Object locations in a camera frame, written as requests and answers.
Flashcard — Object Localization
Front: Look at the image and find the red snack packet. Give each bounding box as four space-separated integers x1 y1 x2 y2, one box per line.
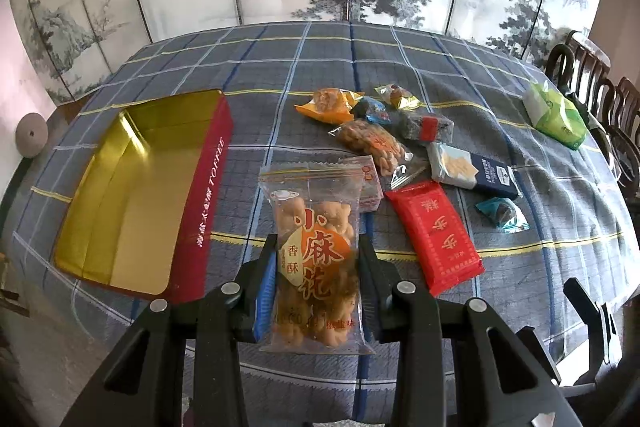
385 181 484 297

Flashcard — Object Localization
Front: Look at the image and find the fried dough twist bag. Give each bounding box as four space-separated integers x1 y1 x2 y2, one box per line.
259 162 373 355

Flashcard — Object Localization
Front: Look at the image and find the light blue candy wrapper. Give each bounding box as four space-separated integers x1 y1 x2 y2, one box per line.
475 197 529 233

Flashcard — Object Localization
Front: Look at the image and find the red gold toffee box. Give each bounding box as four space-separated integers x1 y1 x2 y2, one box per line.
53 90 233 305

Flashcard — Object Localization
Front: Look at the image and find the plaid blue grey tablecloth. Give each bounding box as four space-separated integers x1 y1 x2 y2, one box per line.
6 22 639 359

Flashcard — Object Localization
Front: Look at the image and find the pink white snack packet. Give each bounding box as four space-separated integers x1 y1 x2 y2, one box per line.
340 155 383 213

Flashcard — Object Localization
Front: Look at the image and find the green tissue pack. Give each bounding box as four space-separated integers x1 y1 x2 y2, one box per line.
522 81 588 150

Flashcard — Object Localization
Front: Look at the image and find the navy cracker package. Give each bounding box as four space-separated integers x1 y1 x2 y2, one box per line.
426 142 521 199

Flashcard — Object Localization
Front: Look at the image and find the dark wooden chair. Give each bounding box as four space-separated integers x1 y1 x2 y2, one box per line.
544 30 639 204

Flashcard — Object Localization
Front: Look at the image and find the black sesame bar red label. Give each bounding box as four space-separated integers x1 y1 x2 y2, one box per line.
399 112 454 143

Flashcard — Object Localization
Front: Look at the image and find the clear bag of nuts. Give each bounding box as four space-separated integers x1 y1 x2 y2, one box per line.
329 119 413 176

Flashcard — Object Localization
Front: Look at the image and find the small blue snack packet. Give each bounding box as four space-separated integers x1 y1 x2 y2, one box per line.
350 96 393 127

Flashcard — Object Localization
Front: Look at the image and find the small yellow snack packet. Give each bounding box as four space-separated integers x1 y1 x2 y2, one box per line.
375 83 423 110

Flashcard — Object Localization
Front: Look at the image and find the round grey disc object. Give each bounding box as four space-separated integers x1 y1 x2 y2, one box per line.
14 113 49 158

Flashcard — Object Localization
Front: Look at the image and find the orange snack packet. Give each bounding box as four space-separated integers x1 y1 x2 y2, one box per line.
295 88 363 126

